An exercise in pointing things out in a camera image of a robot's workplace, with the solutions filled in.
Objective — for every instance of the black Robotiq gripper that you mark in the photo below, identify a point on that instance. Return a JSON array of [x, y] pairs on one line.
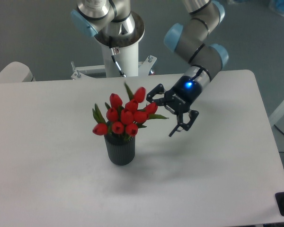
[[183, 95]]

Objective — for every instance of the red tulip bouquet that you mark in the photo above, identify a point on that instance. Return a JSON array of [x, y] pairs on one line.
[[122, 121]]

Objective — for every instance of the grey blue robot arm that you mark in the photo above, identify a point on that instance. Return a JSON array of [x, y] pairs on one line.
[[119, 30]]

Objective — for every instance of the dark grey ribbed vase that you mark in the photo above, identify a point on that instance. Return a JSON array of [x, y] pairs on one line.
[[120, 152]]

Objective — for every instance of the white furniture at right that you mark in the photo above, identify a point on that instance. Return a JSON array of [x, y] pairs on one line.
[[277, 114]]

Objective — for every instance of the clear bag with blue items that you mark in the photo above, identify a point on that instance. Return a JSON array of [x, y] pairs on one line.
[[277, 6]]

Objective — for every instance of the white rounded furniture piece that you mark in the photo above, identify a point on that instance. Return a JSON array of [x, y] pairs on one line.
[[16, 72]]

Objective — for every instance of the white metal base frame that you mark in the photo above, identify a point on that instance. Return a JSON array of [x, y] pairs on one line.
[[98, 71]]

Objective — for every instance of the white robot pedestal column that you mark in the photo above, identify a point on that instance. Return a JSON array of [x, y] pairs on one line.
[[121, 56]]

